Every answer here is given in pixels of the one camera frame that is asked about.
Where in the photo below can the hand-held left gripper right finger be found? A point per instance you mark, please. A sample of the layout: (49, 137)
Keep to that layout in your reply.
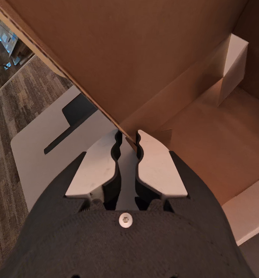
(159, 171)

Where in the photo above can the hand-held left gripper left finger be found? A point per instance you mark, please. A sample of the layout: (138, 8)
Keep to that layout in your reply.
(94, 171)

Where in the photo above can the white cardboard box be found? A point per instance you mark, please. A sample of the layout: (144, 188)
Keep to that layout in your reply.
(142, 54)

